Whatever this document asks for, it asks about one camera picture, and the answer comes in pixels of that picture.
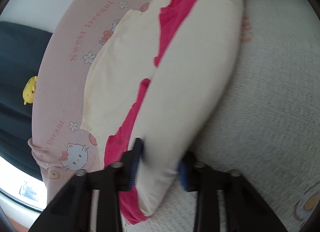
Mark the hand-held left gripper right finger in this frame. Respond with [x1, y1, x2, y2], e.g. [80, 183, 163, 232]
[179, 151, 288, 232]

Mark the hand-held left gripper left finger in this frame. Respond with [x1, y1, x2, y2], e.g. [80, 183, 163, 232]
[29, 137, 145, 232]

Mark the pink and cream T-shirt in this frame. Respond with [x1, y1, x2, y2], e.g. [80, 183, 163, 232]
[80, 0, 245, 225]

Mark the cat print sofa blanket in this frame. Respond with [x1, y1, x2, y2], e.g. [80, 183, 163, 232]
[27, 0, 320, 232]

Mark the bright window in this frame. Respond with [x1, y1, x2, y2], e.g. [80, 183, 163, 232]
[0, 156, 48, 212]

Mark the yellow plush toy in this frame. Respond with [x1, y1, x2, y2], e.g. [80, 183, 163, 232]
[23, 75, 38, 105]

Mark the dark curtain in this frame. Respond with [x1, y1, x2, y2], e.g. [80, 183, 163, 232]
[0, 21, 54, 180]

